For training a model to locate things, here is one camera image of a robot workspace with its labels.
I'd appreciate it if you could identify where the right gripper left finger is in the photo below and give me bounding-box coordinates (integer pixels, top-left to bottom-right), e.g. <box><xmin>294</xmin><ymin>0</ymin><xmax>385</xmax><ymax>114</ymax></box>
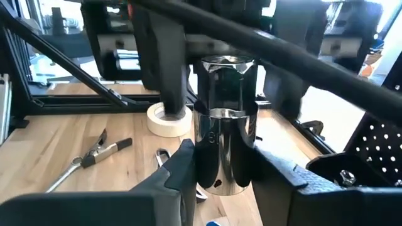
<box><xmin>0</xmin><ymin>139</ymin><xmax>198</xmax><ymax>226</ymax></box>

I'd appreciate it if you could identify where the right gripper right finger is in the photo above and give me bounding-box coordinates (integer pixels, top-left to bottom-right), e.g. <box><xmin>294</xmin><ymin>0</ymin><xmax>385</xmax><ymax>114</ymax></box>
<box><xmin>252</xmin><ymin>141</ymin><xmax>402</xmax><ymax>226</ymax></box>

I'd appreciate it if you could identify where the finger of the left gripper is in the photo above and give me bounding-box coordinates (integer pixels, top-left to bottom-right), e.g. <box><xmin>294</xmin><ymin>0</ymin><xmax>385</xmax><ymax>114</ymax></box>
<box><xmin>131</xmin><ymin>0</ymin><xmax>190</xmax><ymax>116</ymax></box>
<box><xmin>263</xmin><ymin>64</ymin><xmax>305</xmax><ymax>122</ymax></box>

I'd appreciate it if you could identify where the black metal pegboard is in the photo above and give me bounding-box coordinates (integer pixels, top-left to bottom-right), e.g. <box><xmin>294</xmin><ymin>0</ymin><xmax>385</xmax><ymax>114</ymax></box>
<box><xmin>344</xmin><ymin>51</ymin><xmax>402</xmax><ymax>189</ymax></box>

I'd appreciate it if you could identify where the white masking tape roll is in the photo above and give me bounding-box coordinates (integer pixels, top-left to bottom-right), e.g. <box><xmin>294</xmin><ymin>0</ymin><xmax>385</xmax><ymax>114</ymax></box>
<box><xmin>146</xmin><ymin>101</ymin><xmax>193</xmax><ymax>139</ymax></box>

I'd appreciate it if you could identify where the silver aluminium extrusion bar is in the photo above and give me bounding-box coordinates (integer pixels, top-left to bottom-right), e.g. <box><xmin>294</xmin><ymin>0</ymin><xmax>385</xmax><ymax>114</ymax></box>
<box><xmin>0</xmin><ymin>73</ymin><xmax>13</xmax><ymax>146</ymax></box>

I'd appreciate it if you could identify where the black pegboard socket shelf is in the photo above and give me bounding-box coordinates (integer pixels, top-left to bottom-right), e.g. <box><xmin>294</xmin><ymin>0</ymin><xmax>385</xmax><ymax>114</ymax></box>
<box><xmin>306</xmin><ymin>152</ymin><xmax>402</xmax><ymax>189</ymax></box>

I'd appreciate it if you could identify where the clear safety glasses black frame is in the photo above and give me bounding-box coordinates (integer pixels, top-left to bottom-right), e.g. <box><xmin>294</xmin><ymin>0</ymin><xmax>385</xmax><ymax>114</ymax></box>
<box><xmin>155</xmin><ymin>148</ymin><xmax>209</xmax><ymax>202</ymax></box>

